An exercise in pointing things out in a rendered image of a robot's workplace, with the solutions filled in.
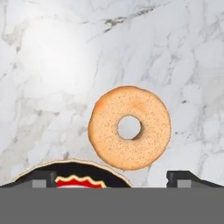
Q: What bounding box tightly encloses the black plate with red centre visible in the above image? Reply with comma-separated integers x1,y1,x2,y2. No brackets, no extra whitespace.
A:
11,158,134,189

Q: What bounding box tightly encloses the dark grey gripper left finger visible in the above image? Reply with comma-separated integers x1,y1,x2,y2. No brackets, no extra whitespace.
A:
0,170,58,189

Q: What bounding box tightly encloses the tan ring bagel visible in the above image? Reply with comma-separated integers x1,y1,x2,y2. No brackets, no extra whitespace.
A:
87,85,172,172

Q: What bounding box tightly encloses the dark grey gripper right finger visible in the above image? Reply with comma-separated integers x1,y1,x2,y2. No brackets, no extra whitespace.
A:
166,171,224,189

